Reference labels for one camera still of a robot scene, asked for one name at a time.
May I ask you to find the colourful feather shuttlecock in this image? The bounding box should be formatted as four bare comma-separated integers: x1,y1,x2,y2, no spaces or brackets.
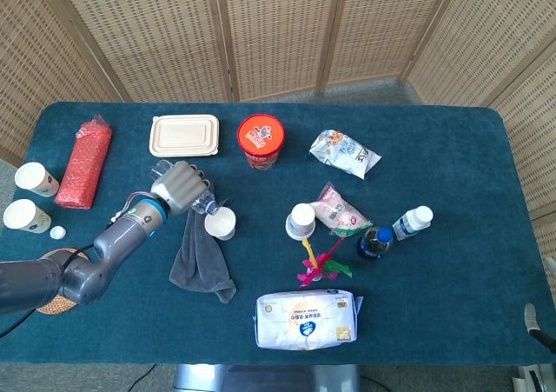
296,236,353,289

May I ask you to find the paper cup dark print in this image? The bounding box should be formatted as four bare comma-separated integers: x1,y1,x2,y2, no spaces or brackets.
3,198,52,235

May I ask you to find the white milk drink bottle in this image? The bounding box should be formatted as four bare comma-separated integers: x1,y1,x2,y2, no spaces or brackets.
392,205,434,242

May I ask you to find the stack of paper cups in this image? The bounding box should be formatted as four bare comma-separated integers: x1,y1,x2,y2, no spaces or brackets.
285,203,316,241

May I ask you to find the woven rattan folding screen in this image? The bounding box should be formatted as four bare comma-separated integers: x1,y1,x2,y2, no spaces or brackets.
0,0,556,280

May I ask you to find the Pepsi cola bottle blue cap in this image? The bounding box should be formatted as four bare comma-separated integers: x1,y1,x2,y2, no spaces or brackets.
356,226,394,262

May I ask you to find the red bubble wrap package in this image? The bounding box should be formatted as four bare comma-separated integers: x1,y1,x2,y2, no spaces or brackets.
54,114,113,210

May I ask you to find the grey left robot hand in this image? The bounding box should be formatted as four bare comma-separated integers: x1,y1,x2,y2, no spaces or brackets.
149,160,214,216

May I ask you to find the teal tablecloth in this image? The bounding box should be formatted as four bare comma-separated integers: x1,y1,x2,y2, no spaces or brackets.
0,101,549,366

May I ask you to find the paper cup blue flower print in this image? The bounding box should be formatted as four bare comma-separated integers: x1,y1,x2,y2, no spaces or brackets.
204,206,237,242

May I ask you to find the grey microfibre towel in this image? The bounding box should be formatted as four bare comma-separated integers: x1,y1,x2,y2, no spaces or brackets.
169,181,238,305

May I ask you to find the round woven coaster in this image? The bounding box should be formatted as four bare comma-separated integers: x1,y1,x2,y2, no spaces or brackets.
35,247,90,316

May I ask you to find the red instant noodle tub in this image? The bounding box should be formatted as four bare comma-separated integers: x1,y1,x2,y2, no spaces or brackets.
236,113,287,171

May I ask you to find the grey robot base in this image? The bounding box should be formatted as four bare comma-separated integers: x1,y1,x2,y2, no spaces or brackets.
173,363,361,392

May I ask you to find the beige lidded lunch box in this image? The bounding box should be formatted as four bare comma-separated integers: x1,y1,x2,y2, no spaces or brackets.
149,114,221,158

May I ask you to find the white blue snack bag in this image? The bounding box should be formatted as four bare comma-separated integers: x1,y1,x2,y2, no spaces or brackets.
308,129,382,180

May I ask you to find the paper cup red print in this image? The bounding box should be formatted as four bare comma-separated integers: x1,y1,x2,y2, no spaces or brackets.
14,162,60,198

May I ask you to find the pink snack packet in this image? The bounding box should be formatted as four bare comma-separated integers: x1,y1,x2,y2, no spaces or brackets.
313,182,374,238

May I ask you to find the white Vinda tissue pack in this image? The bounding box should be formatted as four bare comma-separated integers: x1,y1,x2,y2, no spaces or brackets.
253,289,364,351

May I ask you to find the clear plastic bottle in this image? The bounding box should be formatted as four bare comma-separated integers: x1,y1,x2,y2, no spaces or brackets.
150,159,221,216

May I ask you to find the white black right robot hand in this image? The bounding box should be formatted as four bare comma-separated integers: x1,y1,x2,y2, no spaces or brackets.
523,302,556,354

